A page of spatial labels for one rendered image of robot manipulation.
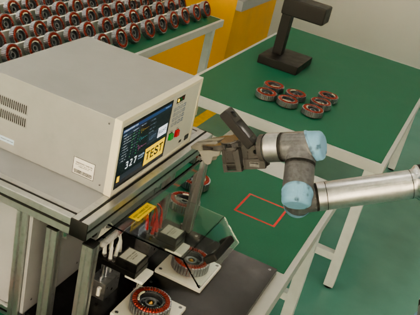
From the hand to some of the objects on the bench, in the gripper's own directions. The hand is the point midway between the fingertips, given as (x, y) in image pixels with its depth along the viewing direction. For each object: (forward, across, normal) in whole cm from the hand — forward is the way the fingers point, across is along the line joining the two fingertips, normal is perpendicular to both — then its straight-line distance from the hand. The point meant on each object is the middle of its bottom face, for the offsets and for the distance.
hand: (195, 144), depth 181 cm
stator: (+12, -21, -39) cm, 46 cm away
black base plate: (+15, -9, -42) cm, 45 cm away
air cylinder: (+26, -21, -34) cm, 48 cm away
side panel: (+50, -41, -25) cm, 70 cm away
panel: (+36, -9, -30) cm, 47 cm away
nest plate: (+13, +4, -40) cm, 42 cm away
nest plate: (+13, -21, -40) cm, 47 cm away
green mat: (+35, +56, -32) cm, 73 cm away
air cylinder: (+26, +3, -34) cm, 43 cm away
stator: (+34, +54, -32) cm, 72 cm away
